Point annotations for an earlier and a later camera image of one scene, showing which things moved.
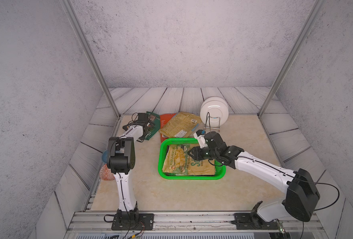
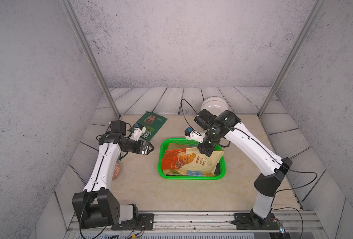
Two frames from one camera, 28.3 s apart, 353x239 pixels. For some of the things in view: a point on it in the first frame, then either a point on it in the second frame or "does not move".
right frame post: x=314 y=12 does not move
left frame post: x=90 y=53 does not move
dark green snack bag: x=153 y=125 does not move
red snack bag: x=163 y=119 → x=173 y=158
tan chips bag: x=181 y=125 → x=195 y=163
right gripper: x=196 y=153 → x=201 y=149
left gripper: x=143 y=137 → x=138 y=149
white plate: x=214 y=111 does not move
